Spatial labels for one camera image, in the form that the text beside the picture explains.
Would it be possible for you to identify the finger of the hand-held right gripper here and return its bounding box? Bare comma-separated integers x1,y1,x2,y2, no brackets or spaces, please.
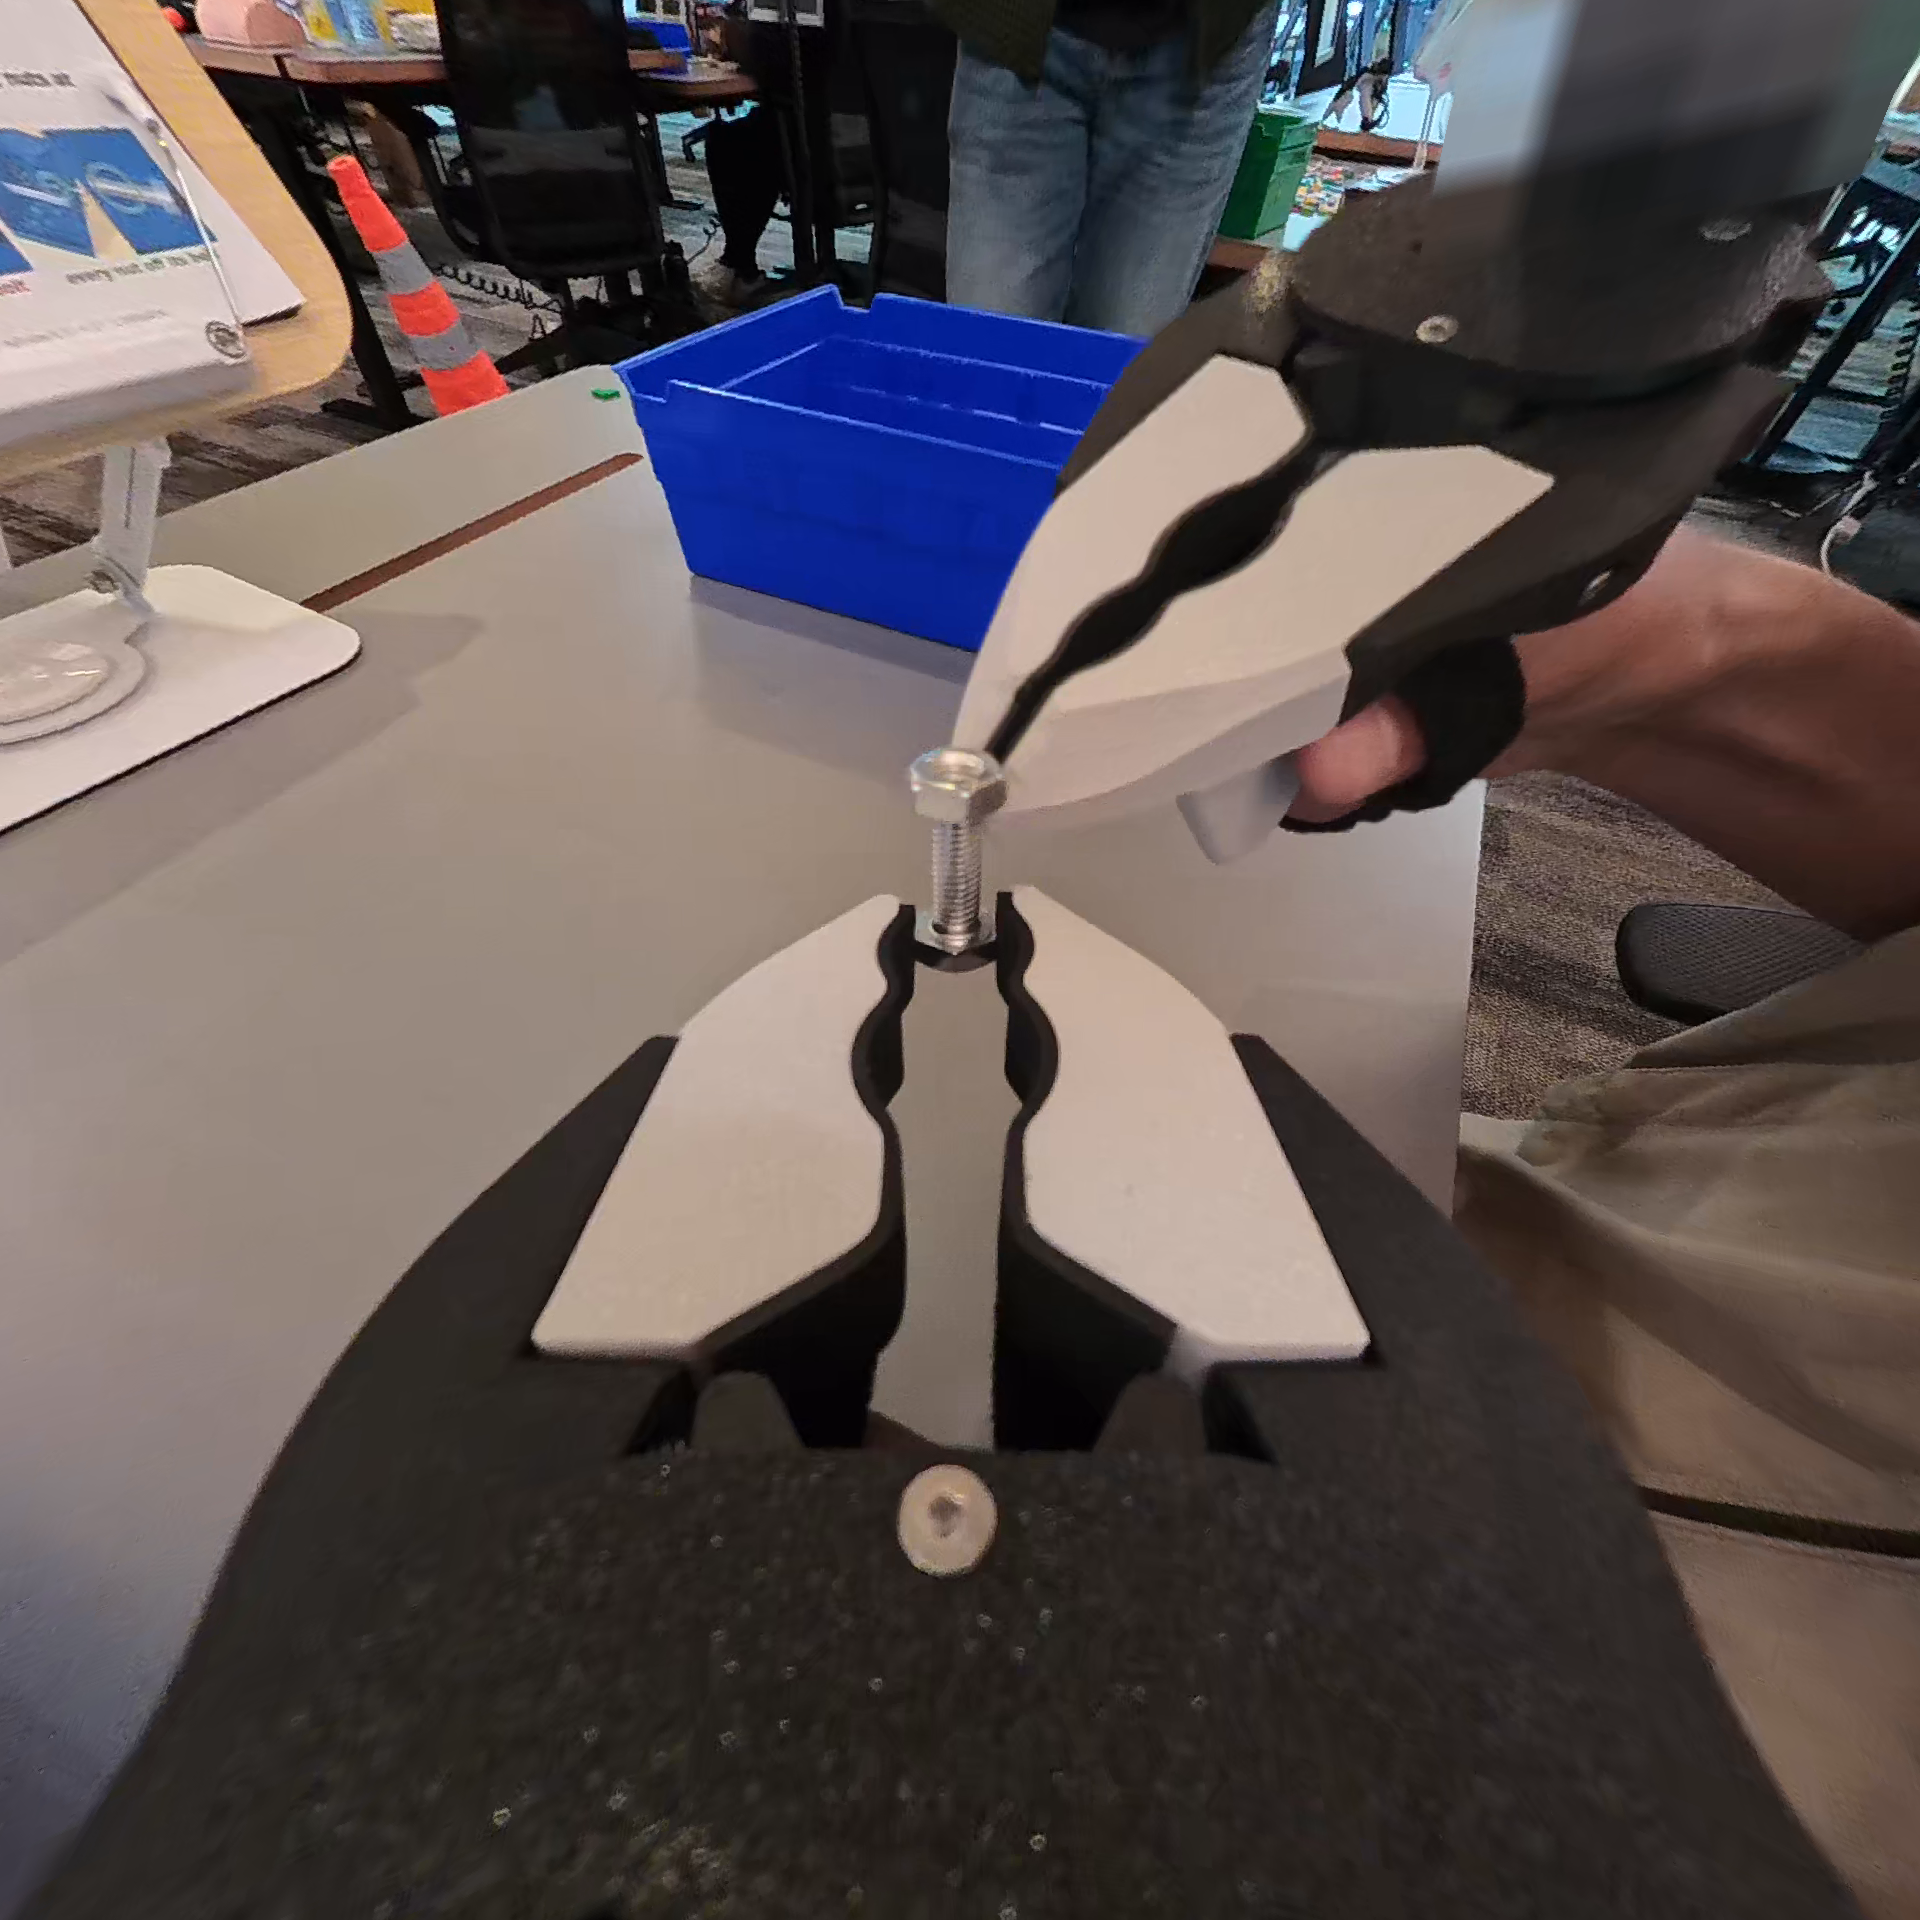
955,353,1311,767
992,445,1560,828

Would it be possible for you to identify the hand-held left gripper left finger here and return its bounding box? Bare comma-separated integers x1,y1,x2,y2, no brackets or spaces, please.
531,891,920,1436

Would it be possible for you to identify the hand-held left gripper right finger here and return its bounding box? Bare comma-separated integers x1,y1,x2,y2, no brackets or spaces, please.
992,888,1373,1425

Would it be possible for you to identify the blue storage bin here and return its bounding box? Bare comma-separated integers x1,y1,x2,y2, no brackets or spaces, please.
614,286,1146,655

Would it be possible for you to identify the silver hex nut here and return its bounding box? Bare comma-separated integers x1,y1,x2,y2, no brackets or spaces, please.
910,751,1009,829

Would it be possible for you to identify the silver bolt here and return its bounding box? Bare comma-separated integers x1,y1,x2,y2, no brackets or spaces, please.
918,822,999,968

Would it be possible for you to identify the person's right forearm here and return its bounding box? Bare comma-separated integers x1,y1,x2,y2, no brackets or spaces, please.
1675,541,1920,945

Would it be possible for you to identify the person's right hand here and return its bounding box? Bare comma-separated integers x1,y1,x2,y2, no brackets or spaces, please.
1291,565,1733,829

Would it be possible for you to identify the green storage bin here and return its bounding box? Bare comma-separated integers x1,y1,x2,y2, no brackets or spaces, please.
1216,104,1321,241

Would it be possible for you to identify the black office chair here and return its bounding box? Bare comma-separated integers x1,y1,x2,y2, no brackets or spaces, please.
437,0,691,348
1616,901,1863,1022

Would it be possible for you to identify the orange striped traffic cone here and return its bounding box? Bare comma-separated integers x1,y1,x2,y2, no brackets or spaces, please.
323,150,511,415

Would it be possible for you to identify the white document stand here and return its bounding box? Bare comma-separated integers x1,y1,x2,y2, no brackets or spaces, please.
0,451,360,836

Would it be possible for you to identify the white instruction board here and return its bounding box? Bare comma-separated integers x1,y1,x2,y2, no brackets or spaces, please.
0,0,302,452

